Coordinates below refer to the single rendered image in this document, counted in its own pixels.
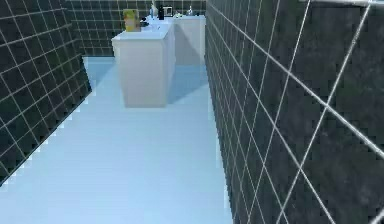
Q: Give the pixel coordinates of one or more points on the white bathroom cabinet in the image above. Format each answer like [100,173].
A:
[144,66]

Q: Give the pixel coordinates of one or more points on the white low cabinet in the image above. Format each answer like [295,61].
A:
[190,36]

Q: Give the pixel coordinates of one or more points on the clear glass bottle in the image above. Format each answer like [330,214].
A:
[190,11]

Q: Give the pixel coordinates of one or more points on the small black object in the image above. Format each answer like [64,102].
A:
[144,23]

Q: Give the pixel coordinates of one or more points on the small framed picture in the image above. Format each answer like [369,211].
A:
[168,11]

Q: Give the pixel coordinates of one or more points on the black bottle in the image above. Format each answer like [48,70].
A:
[161,12]

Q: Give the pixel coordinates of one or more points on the pale blue bottle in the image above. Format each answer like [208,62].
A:
[153,12]

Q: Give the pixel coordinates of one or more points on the yellow green box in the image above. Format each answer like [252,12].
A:
[131,20]

